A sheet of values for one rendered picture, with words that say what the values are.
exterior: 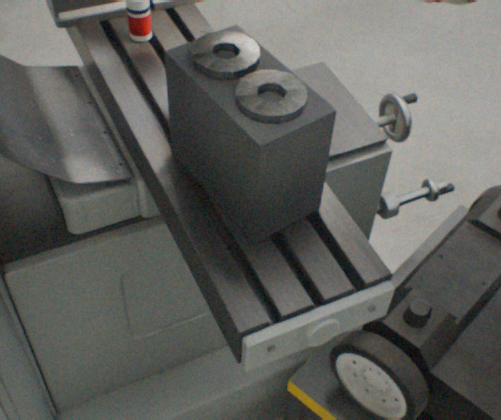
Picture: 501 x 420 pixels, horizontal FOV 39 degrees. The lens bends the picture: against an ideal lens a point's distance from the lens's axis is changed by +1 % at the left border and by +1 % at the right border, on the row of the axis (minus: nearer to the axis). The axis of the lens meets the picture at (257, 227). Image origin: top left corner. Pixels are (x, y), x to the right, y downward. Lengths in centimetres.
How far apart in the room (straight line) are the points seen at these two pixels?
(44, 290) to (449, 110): 185
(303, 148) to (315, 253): 16
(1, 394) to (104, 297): 26
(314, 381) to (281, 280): 58
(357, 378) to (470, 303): 26
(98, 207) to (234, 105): 41
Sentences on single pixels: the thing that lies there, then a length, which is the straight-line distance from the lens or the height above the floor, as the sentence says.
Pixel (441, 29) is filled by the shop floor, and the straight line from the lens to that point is 319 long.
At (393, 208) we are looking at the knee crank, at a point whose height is 55.
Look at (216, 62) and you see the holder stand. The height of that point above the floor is 115.
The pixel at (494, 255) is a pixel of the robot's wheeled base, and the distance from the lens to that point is 151.
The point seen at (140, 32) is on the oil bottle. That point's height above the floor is 97.
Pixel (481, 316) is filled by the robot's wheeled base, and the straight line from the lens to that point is 144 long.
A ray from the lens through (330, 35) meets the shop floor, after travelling 304.
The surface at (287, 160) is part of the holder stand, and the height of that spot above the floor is 109.
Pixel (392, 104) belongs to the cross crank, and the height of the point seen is 68.
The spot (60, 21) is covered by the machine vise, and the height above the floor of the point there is 97.
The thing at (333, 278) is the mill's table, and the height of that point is 95.
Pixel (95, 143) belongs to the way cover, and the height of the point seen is 88.
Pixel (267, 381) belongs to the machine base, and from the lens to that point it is 172.
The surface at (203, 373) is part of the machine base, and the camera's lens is 171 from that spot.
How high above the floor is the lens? 170
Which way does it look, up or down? 50 degrees down
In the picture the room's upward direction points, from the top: 4 degrees clockwise
